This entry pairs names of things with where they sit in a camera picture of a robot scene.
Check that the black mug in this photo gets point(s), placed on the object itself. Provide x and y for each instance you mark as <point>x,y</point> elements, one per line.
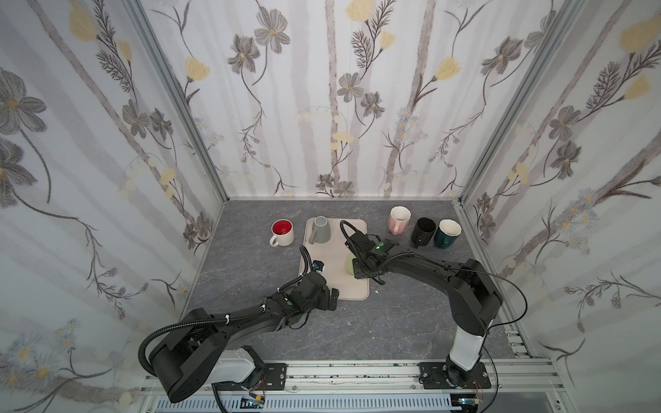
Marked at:
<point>423,232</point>

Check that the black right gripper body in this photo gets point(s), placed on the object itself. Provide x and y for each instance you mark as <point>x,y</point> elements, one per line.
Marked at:
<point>356,264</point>

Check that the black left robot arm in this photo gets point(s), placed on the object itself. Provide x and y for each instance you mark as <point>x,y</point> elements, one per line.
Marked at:
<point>183,355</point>

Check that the pink mug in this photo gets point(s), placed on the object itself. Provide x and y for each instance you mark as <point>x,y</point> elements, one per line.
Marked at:
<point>399,219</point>

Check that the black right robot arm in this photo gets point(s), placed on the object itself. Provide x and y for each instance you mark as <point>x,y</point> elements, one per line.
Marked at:
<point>474,299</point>

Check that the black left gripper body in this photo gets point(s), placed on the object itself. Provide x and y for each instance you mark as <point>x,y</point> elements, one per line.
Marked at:
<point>332,298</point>

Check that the grey mug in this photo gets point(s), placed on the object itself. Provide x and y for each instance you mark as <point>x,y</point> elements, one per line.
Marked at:
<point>321,232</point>

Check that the cream white mug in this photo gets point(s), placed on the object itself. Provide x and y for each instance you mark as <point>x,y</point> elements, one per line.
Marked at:
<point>282,233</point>

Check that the light green mug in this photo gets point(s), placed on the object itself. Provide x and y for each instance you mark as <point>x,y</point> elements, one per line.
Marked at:
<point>349,265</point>

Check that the beige plastic tray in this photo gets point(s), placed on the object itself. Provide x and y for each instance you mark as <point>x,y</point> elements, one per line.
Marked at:
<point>335,255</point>

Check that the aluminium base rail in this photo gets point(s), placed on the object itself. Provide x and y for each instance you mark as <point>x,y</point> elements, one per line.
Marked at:
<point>521,384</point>

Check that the dark teal mug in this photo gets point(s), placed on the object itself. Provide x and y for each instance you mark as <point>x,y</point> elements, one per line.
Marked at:
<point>447,233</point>

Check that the white perforated cable duct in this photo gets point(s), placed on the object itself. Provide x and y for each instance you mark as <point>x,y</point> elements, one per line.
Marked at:
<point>341,403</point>

